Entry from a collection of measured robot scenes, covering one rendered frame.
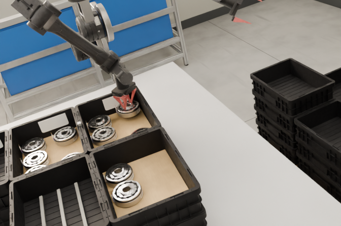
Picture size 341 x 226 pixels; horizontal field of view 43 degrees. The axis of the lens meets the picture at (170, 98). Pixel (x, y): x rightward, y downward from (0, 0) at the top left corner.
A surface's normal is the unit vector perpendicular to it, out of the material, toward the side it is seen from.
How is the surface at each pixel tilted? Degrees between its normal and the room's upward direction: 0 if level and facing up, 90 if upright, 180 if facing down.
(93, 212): 0
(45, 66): 90
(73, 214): 0
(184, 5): 90
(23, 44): 90
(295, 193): 0
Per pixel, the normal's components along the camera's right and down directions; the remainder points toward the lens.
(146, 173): -0.20, -0.84
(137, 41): 0.39, 0.40
